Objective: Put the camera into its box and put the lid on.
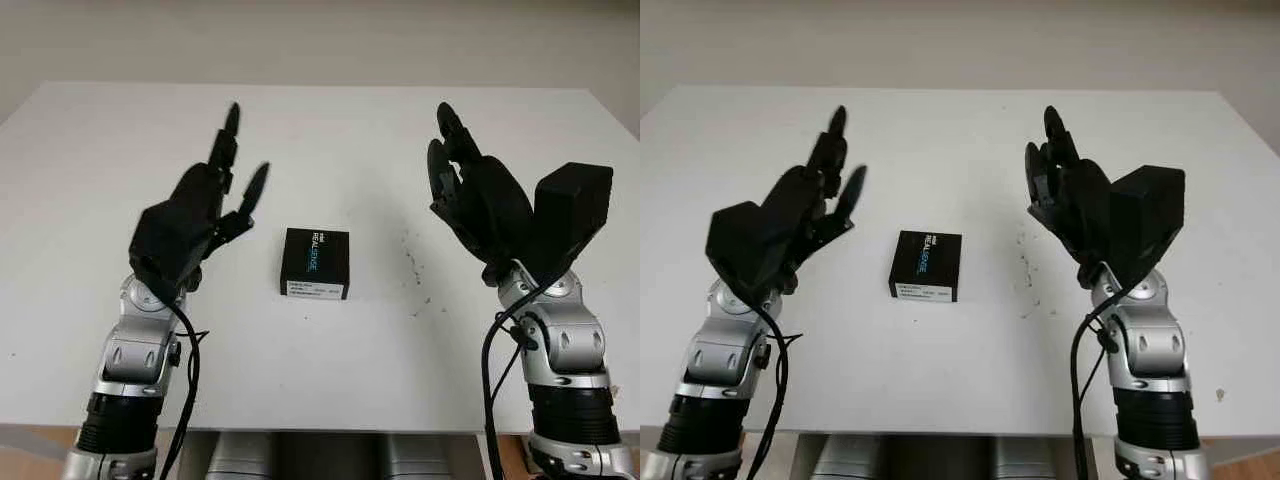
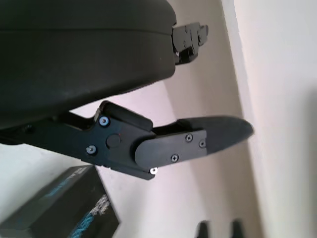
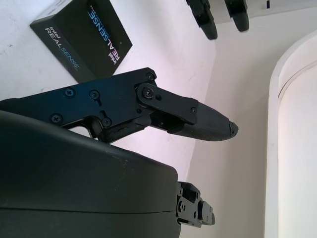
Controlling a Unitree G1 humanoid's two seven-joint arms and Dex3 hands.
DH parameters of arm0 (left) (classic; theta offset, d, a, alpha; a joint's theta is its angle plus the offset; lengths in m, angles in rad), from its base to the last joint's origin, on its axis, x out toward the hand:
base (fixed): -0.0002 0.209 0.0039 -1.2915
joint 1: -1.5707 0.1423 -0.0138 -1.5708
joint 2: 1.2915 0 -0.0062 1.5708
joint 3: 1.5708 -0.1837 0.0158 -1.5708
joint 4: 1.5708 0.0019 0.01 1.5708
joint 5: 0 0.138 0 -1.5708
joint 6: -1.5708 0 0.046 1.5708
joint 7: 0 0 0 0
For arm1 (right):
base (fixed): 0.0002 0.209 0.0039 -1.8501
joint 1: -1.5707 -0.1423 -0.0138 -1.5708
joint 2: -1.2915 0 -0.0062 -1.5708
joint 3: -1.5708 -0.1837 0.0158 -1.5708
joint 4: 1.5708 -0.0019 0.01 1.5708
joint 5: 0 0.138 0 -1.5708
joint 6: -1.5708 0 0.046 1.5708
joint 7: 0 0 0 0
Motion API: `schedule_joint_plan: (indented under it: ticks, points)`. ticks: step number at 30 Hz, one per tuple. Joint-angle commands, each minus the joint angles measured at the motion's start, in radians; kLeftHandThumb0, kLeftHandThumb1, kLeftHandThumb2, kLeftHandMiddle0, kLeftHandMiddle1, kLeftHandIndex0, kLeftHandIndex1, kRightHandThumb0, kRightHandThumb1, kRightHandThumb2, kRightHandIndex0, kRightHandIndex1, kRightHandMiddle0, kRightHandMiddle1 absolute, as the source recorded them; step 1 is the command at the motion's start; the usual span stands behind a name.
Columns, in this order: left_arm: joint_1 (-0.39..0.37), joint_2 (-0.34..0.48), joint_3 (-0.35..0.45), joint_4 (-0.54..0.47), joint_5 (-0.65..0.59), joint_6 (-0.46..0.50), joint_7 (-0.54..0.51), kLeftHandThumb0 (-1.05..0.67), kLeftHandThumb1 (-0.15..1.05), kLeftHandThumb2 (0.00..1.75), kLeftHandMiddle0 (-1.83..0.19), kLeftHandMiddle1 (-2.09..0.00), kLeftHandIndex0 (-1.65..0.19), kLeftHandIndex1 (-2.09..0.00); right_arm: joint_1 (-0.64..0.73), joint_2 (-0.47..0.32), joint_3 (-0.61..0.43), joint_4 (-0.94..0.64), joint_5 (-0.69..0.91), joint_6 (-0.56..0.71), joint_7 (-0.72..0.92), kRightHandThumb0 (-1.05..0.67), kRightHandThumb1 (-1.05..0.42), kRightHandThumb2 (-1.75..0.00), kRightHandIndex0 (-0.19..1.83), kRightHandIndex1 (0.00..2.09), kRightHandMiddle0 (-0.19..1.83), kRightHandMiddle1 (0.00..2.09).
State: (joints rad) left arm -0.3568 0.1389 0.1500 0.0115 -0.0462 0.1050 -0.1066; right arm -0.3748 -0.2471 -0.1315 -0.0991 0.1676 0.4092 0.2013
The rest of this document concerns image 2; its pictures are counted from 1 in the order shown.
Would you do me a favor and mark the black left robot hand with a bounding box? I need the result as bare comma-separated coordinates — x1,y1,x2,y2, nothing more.
0,0,255,181

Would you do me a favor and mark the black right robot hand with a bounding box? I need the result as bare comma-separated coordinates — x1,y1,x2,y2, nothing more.
197,219,246,238

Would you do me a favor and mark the black RealSense box lid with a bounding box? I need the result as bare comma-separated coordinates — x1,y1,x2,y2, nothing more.
0,165,121,238

